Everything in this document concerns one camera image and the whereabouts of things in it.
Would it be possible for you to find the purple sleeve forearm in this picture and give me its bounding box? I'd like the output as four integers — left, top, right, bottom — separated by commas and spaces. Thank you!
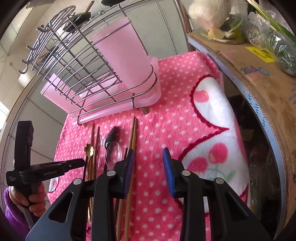
4, 188, 30, 240

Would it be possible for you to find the left hand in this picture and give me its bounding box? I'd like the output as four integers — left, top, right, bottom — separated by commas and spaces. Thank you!
9, 182, 46, 217

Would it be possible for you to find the metal shelf rack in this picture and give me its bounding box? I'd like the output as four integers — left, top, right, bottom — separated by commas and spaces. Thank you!
176, 0, 296, 237

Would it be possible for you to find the clear plastic spoon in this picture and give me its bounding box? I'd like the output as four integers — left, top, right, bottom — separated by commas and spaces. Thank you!
105, 142, 122, 171

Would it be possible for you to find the gold flower spoon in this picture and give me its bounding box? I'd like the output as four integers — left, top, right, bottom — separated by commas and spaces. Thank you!
82, 144, 94, 181

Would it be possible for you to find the black spoon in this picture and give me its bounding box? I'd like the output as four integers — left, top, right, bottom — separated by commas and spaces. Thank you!
104, 126, 117, 150

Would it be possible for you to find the pink cup left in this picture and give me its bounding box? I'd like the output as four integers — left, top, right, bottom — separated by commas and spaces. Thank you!
40, 73, 81, 113

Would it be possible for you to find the pink cup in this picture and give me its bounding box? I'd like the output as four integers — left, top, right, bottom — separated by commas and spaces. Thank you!
91, 17, 154, 94
40, 73, 81, 113

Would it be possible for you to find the pink polka dot blanket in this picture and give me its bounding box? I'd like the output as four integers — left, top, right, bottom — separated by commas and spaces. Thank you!
54, 52, 250, 240

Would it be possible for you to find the pink drip tray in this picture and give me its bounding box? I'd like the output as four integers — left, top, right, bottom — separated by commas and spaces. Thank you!
72, 56, 162, 125

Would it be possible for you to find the cardboard sheet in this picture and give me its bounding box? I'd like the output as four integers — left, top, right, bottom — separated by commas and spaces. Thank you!
188, 32, 296, 163

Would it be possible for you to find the pink cup right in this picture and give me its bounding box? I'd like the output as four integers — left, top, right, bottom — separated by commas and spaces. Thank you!
91, 17, 154, 94

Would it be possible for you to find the black frying pan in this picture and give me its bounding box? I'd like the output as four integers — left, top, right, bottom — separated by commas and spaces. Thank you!
63, 1, 95, 33

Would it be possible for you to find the green onions bag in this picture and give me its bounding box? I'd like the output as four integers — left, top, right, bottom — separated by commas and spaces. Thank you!
246, 1, 295, 76

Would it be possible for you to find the napa cabbage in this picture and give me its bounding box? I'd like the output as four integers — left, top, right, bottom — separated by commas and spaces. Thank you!
188, 0, 232, 30

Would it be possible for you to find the metal wire utensil rack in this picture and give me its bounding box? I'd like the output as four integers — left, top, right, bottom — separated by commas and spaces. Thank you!
21, 1, 150, 117

